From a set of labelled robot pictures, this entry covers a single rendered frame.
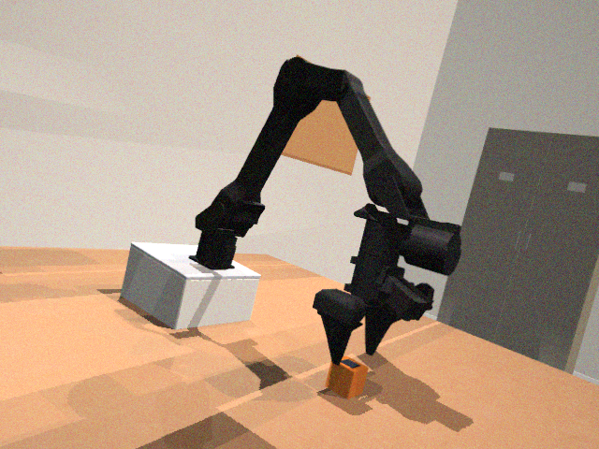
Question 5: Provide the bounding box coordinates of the orange block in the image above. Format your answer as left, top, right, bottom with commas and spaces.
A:
325, 356, 369, 399

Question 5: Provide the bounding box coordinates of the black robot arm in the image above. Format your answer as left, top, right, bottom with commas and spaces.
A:
188, 57, 461, 322

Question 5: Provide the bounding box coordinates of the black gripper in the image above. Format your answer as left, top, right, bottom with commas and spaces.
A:
313, 251, 401, 365

